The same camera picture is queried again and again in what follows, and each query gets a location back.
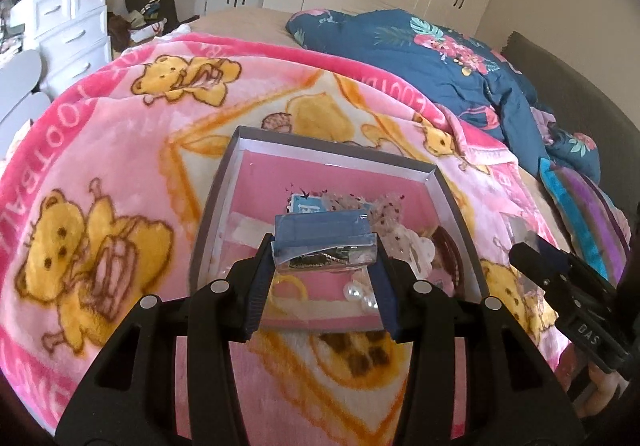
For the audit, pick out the bed with beige sheet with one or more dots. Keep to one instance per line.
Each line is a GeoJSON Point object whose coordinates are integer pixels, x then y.
{"type": "Point", "coordinates": [240, 21]}

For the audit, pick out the white pearl earrings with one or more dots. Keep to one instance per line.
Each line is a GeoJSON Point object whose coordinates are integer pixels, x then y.
{"type": "Point", "coordinates": [361, 296]}

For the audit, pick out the person's right hand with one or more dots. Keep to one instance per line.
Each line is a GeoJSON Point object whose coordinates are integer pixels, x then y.
{"type": "Point", "coordinates": [607, 391]}

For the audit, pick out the white pink-dotted earring card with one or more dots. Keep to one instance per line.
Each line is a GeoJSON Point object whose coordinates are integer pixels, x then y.
{"type": "Point", "coordinates": [345, 201]}

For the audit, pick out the striped colourful pillow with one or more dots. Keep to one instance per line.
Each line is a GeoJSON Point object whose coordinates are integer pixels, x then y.
{"type": "Point", "coordinates": [585, 216]}

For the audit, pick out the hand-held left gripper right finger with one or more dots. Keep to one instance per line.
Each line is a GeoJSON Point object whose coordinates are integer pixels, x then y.
{"type": "Point", "coordinates": [387, 296]}

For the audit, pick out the white strip card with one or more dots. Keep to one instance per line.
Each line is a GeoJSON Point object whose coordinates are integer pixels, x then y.
{"type": "Point", "coordinates": [245, 231]}

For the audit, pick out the pink bear print blanket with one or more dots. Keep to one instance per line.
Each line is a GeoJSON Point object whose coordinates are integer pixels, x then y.
{"type": "Point", "coordinates": [125, 151]}

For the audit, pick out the white drawer dresser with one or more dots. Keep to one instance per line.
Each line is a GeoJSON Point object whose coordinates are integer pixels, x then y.
{"type": "Point", "coordinates": [70, 26]}

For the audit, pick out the dark brown bangle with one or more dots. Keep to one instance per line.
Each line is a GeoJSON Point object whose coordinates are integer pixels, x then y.
{"type": "Point", "coordinates": [447, 256]}

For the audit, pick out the white red-dotted earring card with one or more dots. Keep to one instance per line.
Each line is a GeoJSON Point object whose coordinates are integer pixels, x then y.
{"type": "Point", "coordinates": [387, 211]}

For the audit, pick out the black bag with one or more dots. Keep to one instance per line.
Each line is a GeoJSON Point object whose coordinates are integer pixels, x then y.
{"type": "Point", "coordinates": [152, 1]}

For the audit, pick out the grey bed headboard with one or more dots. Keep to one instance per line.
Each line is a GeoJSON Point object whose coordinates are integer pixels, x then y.
{"type": "Point", "coordinates": [570, 86]}

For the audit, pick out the blue label card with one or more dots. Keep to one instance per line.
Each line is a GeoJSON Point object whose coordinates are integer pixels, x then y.
{"type": "Point", "coordinates": [306, 206]}

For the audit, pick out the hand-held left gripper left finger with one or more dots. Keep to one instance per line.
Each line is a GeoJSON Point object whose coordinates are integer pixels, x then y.
{"type": "Point", "coordinates": [259, 286]}

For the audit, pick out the silver foil packet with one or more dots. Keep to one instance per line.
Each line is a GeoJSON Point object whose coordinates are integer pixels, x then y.
{"type": "Point", "coordinates": [522, 231]}

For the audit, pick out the blue floral duvet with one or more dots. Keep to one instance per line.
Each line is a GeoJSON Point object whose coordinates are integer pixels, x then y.
{"type": "Point", "coordinates": [425, 61]}

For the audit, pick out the clear plastic jewelry case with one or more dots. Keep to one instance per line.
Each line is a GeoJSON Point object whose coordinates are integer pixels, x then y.
{"type": "Point", "coordinates": [320, 231]}

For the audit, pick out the pink box with grey rim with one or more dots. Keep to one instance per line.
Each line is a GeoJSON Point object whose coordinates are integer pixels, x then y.
{"type": "Point", "coordinates": [280, 176]}

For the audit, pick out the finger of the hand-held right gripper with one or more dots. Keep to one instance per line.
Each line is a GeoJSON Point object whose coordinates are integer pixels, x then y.
{"type": "Point", "coordinates": [532, 261]}
{"type": "Point", "coordinates": [554, 253]}

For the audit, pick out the white cloud-shaped earring card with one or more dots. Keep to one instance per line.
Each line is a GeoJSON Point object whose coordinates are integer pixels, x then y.
{"type": "Point", "coordinates": [410, 251]}

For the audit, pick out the yellow hoop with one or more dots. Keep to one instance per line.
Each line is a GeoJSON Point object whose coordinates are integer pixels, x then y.
{"type": "Point", "coordinates": [290, 287]}

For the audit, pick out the white rounded vanity table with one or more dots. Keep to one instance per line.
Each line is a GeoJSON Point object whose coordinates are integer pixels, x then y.
{"type": "Point", "coordinates": [20, 71]}

